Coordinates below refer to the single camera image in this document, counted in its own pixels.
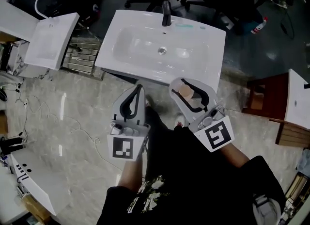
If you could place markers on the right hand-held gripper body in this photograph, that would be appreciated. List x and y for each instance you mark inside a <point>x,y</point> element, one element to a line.
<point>216,134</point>

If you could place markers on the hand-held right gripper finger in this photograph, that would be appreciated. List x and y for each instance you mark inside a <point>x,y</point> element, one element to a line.
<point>182,105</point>
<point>206,90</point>

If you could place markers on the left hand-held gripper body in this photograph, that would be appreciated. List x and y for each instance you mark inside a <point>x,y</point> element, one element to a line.
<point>122,147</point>

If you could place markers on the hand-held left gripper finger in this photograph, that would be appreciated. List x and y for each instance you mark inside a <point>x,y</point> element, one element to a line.
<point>141,112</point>
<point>122,106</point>

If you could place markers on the person's right forearm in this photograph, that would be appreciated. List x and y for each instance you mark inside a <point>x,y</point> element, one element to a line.
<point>232,156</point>

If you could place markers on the person's left forearm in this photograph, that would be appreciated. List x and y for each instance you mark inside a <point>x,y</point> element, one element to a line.
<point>129,173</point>

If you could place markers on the black faucet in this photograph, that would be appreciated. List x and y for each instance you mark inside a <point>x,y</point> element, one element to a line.
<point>166,13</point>

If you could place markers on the small white sink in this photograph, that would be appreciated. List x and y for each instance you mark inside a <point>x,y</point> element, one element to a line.
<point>52,42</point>

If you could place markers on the person's left shoe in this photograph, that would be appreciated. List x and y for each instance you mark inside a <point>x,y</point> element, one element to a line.
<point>148,102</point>

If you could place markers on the person's shoe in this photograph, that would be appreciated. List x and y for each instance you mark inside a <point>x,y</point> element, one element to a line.
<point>148,102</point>
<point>179,122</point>

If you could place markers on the person's right shoe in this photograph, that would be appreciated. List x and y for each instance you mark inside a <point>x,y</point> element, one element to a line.
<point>179,122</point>

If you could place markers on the person's black trousers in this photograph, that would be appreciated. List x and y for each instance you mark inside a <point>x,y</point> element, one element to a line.
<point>179,151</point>

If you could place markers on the red-brown wooden cabinet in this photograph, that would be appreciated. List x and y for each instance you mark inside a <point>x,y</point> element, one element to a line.
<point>273,93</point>

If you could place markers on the teal oblong item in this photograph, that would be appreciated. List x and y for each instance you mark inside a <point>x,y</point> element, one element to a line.
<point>184,25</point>

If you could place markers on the black printed t-shirt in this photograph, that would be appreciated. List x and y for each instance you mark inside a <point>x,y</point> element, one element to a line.
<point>193,202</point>

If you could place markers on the wooden slatted crate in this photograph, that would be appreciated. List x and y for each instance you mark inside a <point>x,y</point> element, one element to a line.
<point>293,134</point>

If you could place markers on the red white spray can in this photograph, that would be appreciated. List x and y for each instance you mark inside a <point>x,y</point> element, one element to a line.
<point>258,26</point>

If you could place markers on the marble pattern cabinet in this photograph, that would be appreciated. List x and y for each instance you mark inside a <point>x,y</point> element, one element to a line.
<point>29,71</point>

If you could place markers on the cardboard box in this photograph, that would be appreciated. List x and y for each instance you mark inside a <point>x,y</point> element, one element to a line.
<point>36,209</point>

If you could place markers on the white curved faucet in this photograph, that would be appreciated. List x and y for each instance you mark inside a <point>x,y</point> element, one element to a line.
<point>36,5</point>

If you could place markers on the white counter slab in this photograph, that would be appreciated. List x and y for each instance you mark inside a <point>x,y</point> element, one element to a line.
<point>14,22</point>

